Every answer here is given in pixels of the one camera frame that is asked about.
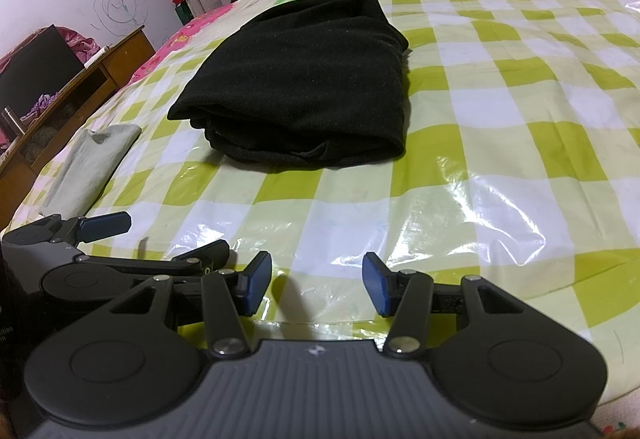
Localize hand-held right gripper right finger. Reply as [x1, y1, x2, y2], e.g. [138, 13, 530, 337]
[362, 251, 531, 357]

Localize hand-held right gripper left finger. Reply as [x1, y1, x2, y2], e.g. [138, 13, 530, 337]
[100, 250, 273, 357]

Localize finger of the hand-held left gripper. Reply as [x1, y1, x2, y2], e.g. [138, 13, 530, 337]
[47, 212, 132, 247]
[75, 239, 231, 281]

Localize black pants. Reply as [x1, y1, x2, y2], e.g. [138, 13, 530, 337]
[167, 0, 412, 170]

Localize grey-green folded cloth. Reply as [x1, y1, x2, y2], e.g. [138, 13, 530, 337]
[37, 123, 142, 220]

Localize silver bottle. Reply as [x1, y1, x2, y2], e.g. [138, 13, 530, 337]
[2, 106, 22, 142]

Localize purple packet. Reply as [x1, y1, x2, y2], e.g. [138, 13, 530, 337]
[22, 94, 60, 120]

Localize wooden desk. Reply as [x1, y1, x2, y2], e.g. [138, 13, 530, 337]
[0, 25, 157, 230]

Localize checkered printed bed cover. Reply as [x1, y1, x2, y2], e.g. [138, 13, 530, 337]
[0, 0, 640, 437]

